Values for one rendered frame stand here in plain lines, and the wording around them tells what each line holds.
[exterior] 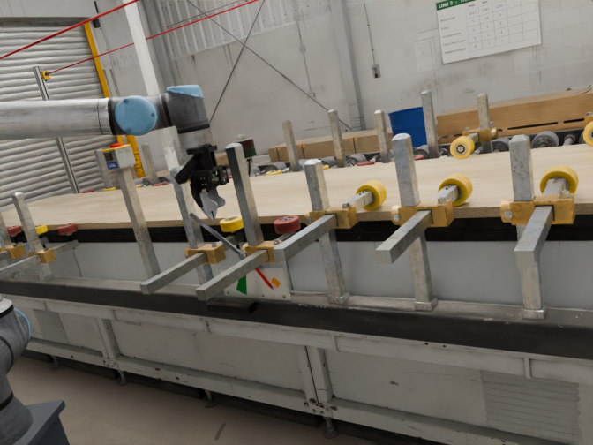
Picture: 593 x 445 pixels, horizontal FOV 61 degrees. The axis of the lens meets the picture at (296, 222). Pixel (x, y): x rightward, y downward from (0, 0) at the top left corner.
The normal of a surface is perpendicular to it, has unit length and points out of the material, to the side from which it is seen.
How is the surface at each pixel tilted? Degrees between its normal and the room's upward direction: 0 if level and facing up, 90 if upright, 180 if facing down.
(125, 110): 91
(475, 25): 90
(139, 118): 91
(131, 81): 90
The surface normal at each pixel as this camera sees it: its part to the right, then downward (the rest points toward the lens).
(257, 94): -0.53, 0.32
